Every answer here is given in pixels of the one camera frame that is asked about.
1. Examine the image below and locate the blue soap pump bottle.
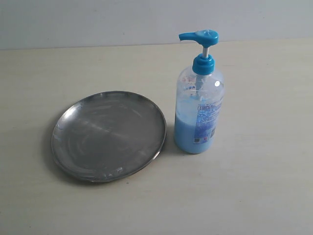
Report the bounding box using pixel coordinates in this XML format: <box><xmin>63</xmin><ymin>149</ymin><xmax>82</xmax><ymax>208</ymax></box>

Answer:
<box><xmin>174</xmin><ymin>29</ymin><xmax>224</xmax><ymax>154</ymax></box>

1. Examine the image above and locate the round steel plate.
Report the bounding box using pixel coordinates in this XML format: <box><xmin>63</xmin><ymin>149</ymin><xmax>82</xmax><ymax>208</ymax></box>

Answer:
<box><xmin>51</xmin><ymin>91</ymin><xmax>167</xmax><ymax>183</ymax></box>

